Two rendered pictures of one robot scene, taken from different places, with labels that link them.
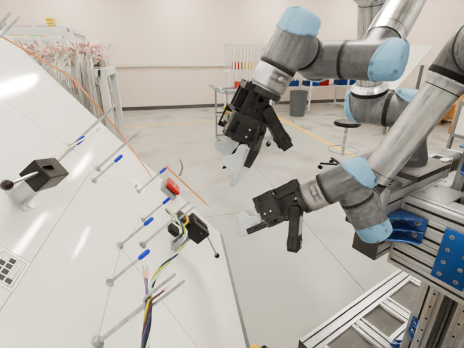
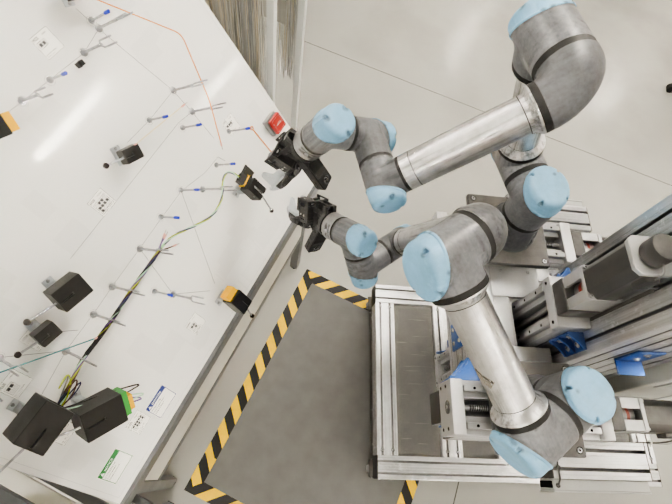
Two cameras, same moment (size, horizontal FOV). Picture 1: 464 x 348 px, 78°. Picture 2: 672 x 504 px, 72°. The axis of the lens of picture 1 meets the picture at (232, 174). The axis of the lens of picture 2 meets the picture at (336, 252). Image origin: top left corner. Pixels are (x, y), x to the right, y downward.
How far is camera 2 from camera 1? 88 cm
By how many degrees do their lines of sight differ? 43
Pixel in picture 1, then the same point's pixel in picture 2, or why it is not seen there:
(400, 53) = (378, 204)
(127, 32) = not seen: outside the picture
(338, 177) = (340, 234)
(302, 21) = (323, 132)
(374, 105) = (506, 166)
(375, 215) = (356, 273)
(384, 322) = not seen: hidden behind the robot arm
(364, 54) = (367, 181)
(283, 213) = (311, 222)
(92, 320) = (141, 237)
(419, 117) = not seen: hidden behind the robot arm
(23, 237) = (115, 184)
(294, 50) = (317, 145)
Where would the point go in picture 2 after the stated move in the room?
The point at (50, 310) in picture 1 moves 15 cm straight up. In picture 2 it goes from (120, 228) to (100, 195)
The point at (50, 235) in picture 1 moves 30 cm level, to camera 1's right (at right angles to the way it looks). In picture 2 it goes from (132, 182) to (225, 250)
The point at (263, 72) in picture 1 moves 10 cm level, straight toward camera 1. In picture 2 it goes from (296, 141) to (264, 168)
